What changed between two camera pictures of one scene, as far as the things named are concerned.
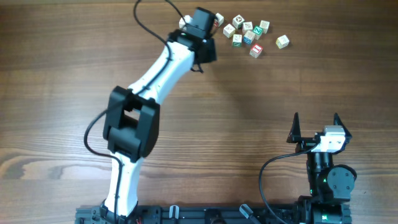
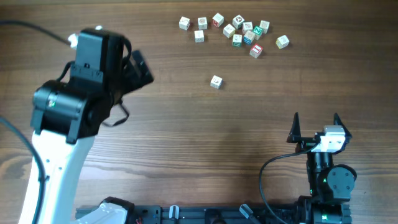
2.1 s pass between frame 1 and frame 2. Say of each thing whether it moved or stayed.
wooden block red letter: stayed
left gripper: moved
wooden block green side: stayed
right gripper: stayed
